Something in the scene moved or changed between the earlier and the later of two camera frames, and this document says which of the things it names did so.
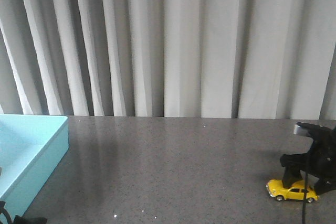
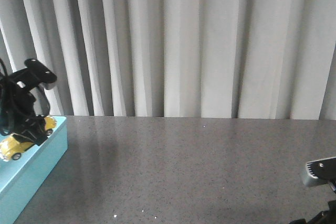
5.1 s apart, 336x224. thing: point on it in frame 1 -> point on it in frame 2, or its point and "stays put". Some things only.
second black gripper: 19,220 -> 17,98
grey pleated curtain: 219,45 stays put
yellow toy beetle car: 275,188 -> 12,147
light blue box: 30,147 stays put
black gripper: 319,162 -> 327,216
